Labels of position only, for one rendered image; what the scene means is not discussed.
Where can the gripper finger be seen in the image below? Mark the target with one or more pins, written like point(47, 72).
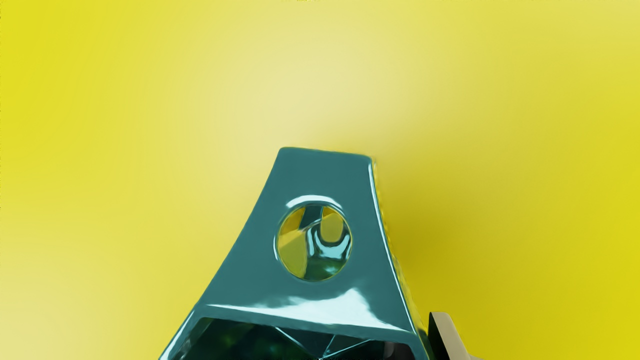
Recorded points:
point(447, 337)

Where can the teal faceted mug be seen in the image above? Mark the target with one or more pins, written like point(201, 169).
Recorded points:
point(260, 270)

